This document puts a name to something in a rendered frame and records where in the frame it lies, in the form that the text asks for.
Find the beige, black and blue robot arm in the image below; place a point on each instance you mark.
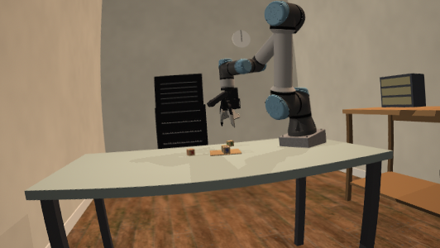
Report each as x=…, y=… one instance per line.
x=283, y=102

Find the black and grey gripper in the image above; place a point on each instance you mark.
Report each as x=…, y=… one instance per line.
x=226, y=109

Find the orange flat mat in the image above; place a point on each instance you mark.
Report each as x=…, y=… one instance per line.
x=219, y=152

